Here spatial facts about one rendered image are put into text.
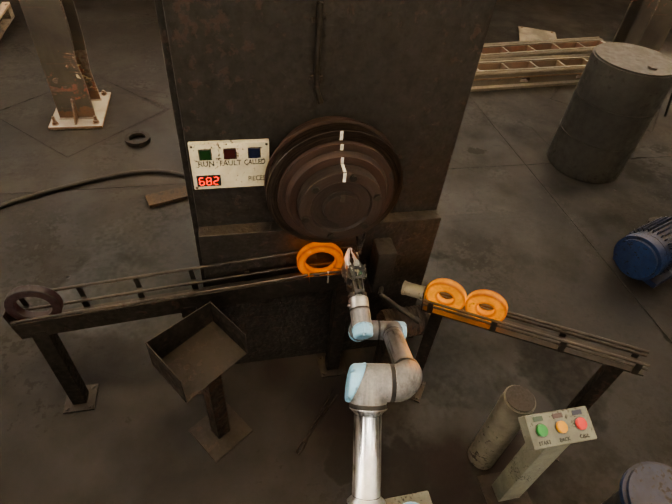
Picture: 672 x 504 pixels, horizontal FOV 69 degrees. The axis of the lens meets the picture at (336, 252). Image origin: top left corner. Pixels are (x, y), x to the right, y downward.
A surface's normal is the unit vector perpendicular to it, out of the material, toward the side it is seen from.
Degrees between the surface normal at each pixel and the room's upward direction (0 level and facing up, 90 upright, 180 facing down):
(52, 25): 90
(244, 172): 90
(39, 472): 0
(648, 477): 0
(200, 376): 5
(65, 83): 90
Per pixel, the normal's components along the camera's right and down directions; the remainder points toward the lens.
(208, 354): 0.02, -0.67
